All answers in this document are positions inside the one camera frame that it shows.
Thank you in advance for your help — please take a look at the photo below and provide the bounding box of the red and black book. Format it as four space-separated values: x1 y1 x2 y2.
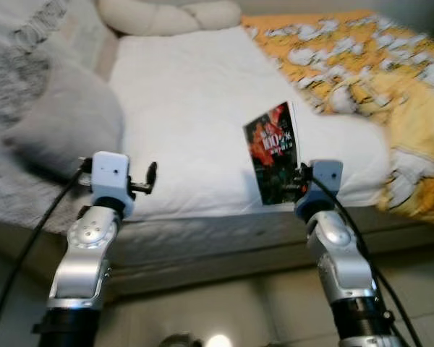
243 100 302 207

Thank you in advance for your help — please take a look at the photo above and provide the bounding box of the grey plush pillow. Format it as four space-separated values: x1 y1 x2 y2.
1 56 125 180

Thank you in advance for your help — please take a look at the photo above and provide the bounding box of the white quilted mattress pad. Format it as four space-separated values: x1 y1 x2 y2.
107 27 393 222

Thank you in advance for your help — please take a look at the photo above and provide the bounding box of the grey quilted mattress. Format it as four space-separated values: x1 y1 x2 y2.
0 206 434 299

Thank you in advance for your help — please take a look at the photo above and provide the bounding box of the orange cartoon print quilt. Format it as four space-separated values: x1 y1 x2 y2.
242 9 434 226

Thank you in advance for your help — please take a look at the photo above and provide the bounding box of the beige knotted bolster pillow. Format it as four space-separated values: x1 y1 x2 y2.
96 0 244 37

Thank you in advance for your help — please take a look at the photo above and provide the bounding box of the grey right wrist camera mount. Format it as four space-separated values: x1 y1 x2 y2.
295 159 345 216

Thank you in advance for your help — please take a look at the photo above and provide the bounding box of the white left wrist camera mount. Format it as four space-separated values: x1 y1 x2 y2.
90 151 132 216

